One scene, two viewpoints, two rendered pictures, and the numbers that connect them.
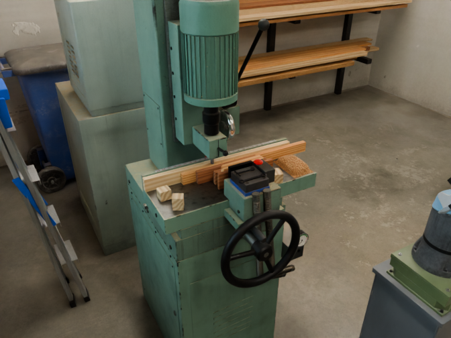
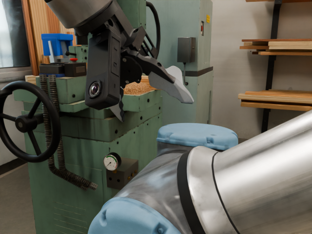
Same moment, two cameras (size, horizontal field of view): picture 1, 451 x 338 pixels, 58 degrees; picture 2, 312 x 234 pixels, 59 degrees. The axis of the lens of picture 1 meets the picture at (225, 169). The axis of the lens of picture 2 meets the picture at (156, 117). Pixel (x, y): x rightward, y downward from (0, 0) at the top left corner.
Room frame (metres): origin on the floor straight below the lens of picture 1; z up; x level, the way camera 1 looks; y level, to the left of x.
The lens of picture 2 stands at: (0.73, -1.10, 1.06)
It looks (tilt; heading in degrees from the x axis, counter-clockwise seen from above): 14 degrees down; 50
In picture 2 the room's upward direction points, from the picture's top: straight up
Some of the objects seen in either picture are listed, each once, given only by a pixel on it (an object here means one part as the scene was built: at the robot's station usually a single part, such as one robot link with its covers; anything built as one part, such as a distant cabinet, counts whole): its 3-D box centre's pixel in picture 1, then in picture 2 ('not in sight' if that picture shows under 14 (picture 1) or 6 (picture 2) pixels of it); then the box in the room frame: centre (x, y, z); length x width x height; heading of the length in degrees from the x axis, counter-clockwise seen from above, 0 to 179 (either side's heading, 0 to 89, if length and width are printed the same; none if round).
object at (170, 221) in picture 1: (238, 193); (79, 96); (1.19, -0.05, 0.87); 0.61 x 0.30 x 0.06; 118
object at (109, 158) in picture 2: (298, 239); (113, 163); (1.20, -0.28, 0.65); 0.06 x 0.04 x 0.08; 118
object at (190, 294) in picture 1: (202, 265); (104, 183); (1.37, 0.11, 0.36); 0.58 x 0.45 x 0.71; 28
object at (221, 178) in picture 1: (245, 173); not in sight; (1.23, -0.07, 0.93); 0.22 x 0.01 x 0.06; 118
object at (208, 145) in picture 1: (209, 141); (86, 55); (1.28, 0.06, 1.03); 0.14 x 0.07 x 0.09; 28
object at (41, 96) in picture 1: (62, 115); not in sight; (2.79, 1.21, 0.48); 0.64 x 0.54 x 0.97; 122
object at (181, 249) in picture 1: (199, 192); (101, 110); (1.37, 0.11, 0.76); 0.57 x 0.45 x 0.09; 28
